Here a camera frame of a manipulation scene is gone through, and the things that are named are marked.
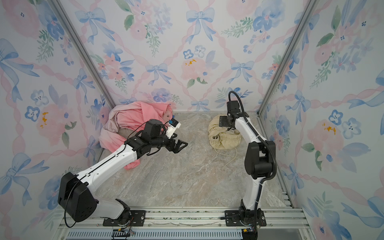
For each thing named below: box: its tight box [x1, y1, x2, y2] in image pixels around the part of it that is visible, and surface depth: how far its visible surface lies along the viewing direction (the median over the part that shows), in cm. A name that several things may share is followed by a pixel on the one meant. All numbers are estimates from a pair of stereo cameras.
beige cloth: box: [208, 114, 242, 150], surface depth 99 cm
